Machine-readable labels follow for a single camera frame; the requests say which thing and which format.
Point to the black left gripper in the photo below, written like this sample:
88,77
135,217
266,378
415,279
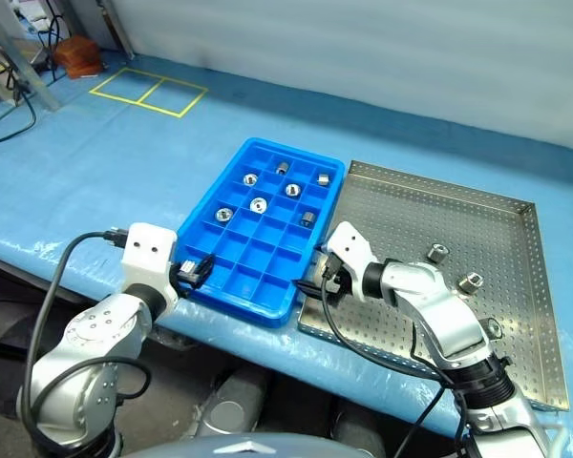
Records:
184,279

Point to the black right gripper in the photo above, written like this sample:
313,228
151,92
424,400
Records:
341,286

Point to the small metal roller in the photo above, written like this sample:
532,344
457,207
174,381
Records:
437,252
307,218
470,282
292,189
250,179
282,168
223,214
258,205
323,179
494,327

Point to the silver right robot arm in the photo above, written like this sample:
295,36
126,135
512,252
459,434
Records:
439,315

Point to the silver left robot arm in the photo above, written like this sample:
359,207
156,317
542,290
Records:
100,329

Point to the blue plastic compartment tray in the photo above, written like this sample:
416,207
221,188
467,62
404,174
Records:
248,248

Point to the perforated steel tray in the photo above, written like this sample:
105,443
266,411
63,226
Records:
410,214

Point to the grey rounded shape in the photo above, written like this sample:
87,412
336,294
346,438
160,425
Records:
358,431
229,396

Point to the blue plastic table cover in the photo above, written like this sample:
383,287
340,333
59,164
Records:
124,167

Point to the grey robot torso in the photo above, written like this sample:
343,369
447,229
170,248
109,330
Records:
248,448

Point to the orange brown box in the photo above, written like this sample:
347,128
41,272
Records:
76,56

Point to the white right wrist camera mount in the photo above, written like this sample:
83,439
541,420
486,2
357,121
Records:
351,243

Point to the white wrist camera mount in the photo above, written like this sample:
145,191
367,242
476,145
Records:
351,243
148,248

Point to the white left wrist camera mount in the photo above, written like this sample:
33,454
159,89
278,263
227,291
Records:
148,248

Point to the grey metal frame post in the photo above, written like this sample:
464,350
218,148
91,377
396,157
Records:
121,33
24,67

